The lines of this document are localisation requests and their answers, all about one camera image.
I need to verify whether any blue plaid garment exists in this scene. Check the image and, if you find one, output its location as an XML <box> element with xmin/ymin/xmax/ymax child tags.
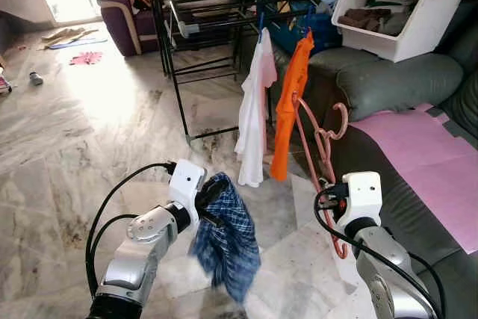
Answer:
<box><xmin>188</xmin><ymin>172</ymin><xmax>262</xmax><ymax>305</ymax></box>

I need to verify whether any pink hanger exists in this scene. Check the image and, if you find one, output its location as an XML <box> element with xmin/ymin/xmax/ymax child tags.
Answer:
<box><xmin>290</xmin><ymin>91</ymin><xmax>350</xmax><ymax>260</ymax></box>

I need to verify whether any pink sheet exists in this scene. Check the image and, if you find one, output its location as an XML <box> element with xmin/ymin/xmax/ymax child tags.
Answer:
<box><xmin>350</xmin><ymin>104</ymin><xmax>478</xmax><ymax>254</ymax></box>

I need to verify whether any orange shirt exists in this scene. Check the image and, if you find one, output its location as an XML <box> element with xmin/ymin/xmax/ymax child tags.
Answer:
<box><xmin>269</xmin><ymin>30</ymin><xmax>316</xmax><ymax>182</ymax></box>

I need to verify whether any black drying rack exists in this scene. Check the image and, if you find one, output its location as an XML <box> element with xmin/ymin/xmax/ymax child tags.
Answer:
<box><xmin>142</xmin><ymin>0</ymin><xmax>352</xmax><ymax>144</ymax></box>

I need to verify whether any dark green sofa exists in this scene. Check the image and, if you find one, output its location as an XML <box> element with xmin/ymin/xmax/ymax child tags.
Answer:
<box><xmin>265</xmin><ymin>0</ymin><xmax>478</xmax><ymax>319</ymax></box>

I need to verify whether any pink rag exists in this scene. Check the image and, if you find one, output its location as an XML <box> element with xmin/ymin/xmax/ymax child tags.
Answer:
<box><xmin>69</xmin><ymin>51</ymin><xmax>105</xmax><ymax>66</ymax></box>

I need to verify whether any purple sofa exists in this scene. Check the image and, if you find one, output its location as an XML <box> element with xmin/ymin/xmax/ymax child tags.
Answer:
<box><xmin>97</xmin><ymin>0</ymin><xmax>161</xmax><ymax>57</ymax></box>

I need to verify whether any folded clothes pile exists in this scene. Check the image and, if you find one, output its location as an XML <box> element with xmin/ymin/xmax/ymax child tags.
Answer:
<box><xmin>338</xmin><ymin>0</ymin><xmax>420</xmax><ymax>37</ymax></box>

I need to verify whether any large white storage bin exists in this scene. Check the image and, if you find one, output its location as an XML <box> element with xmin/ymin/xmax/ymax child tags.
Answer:
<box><xmin>331</xmin><ymin>0</ymin><xmax>468</xmax><ymax>64</ymax></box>

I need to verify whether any flat beige cloth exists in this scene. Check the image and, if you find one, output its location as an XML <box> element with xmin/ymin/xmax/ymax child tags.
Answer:
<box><xmin>39</xmin><ymin>26</ymin><xmax>98</xmax><ymax>45</ymax></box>

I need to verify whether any pink white toy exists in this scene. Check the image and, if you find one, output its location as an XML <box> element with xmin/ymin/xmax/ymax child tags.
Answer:
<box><xmin>0</xmin><ymin>65</ymin><xmax>14</xmax><ymax>96</ymax></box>

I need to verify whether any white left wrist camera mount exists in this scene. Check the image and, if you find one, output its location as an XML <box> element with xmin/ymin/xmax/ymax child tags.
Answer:
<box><xmin>168</xmin><ymin>158</ymin><xmax>208</xmax><ymax>230</ymax></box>

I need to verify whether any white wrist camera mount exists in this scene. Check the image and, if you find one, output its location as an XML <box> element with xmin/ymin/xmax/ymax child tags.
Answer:
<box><xmin>340</xmin><ymin>172</ymin><xmax>383</xmax><ymax>230</ymax></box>
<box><xmin>168</xmin><ymin>158</ymin><xmax>208</xmax><ymax>230</ymax></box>

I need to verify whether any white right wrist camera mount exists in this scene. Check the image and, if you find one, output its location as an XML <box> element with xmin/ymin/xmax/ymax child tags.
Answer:
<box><xmin>340</xmin><ymin>172</ymin><xmax>383</xmax><ymax>230</ymax></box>

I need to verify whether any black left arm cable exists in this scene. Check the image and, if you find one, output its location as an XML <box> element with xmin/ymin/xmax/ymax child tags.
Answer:
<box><xmin>84</xmin><ymin>161</ymin><xmax>176</xmax><ymax>297</ymax></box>

